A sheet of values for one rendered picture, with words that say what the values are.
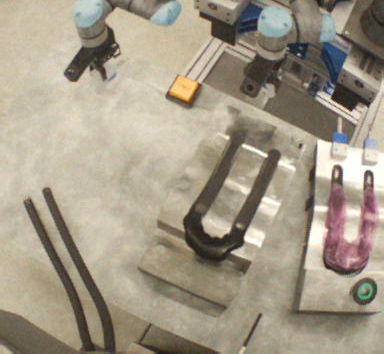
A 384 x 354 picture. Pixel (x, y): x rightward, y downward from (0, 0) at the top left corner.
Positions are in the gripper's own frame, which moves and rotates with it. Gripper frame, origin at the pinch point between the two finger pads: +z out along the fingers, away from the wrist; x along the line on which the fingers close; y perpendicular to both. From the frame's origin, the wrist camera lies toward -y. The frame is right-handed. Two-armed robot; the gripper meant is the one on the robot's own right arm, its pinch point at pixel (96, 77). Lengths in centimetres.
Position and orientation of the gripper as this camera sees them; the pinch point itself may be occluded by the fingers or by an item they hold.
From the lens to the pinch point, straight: 156.7
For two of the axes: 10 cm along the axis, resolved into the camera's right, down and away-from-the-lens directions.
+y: 7.4, -6.3, 2.3
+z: 0.1, 3.4, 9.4
